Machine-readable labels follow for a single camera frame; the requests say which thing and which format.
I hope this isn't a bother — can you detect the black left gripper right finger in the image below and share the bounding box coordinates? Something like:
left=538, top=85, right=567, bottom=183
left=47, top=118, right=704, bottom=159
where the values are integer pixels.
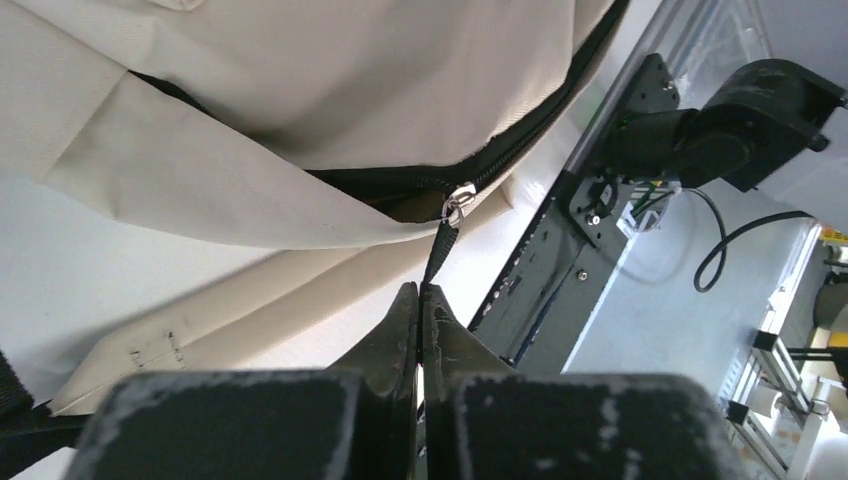
left=418, top=285, right=746, bottom=479

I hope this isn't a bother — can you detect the beige canvas backpack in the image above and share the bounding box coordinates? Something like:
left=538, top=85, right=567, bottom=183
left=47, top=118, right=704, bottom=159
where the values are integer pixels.
left=0, top=0, right=634, bottom=458

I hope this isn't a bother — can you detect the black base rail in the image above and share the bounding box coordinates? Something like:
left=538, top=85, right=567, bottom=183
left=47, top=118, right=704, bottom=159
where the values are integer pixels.
left=469, top=53, right=679, bottom=374

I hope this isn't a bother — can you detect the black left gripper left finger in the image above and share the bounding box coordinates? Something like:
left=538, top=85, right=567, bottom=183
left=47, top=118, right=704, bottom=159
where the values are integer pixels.
left=66, top=282, right=419, bottom=479

